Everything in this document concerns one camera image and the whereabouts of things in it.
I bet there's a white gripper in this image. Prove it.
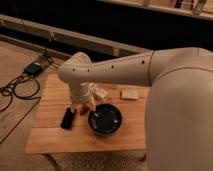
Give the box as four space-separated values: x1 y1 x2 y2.
69 83 96 111

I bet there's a black floor cables left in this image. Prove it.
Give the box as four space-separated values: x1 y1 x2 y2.
0 31 71 144

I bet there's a small red-brown object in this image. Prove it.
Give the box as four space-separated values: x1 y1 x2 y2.
80 105 89 115

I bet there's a dark ceramic bowl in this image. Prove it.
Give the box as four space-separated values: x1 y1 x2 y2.
88 103 123 136

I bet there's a wooden table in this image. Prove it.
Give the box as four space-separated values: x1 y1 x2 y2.
25 74 149 154

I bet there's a black rectangular remote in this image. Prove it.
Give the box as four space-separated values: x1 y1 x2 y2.
60 108 77 129

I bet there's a beige sponge block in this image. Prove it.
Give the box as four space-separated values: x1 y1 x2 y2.
121 89 139 100

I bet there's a blue-black power box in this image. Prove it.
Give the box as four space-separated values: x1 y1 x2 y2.
24 63 42 76

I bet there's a white crumpled packet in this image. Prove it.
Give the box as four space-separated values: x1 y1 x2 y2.
90 84 109 101

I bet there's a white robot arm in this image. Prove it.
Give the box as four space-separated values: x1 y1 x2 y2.
58 47 213 171

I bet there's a long wooden rail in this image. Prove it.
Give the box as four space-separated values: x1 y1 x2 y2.
0 14 149 57

